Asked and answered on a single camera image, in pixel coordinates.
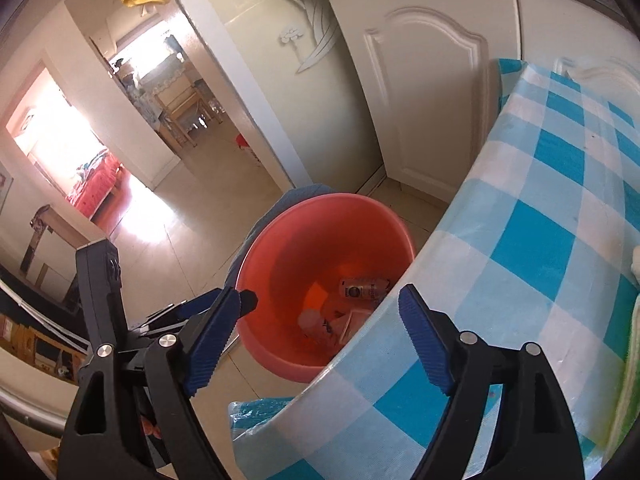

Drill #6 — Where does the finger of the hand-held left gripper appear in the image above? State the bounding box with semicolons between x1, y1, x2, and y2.
127;302;190;337
170;287;223;320

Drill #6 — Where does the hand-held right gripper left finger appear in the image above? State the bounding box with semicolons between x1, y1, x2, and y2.
56;287;258;480

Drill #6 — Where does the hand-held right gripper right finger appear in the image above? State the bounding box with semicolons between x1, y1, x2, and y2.
398;283;586;480

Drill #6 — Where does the small bottle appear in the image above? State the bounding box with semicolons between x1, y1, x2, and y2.
339;276;393;301

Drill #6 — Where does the red plastic bucket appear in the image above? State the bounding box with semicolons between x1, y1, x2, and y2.
235;194;417;385

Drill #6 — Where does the wooden side cabinet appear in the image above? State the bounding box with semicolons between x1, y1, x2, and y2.
20;204;69;287

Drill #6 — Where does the red bed cover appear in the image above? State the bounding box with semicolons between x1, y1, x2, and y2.
65;152;124;222

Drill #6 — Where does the blue white checkered tablecloth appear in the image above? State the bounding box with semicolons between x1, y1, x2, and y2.
229;58;640;480

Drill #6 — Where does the wooden chair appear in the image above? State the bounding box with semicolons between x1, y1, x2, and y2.
152;77;212;150

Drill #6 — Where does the table with lace cloth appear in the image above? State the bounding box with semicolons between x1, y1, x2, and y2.
134;54;195;103

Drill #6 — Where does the white refrigerator with leaf print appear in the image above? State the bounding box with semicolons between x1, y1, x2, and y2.
195;0;390;187

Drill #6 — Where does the white cabinet door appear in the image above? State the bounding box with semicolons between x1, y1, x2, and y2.
515;0;640;128
327;0;522;207

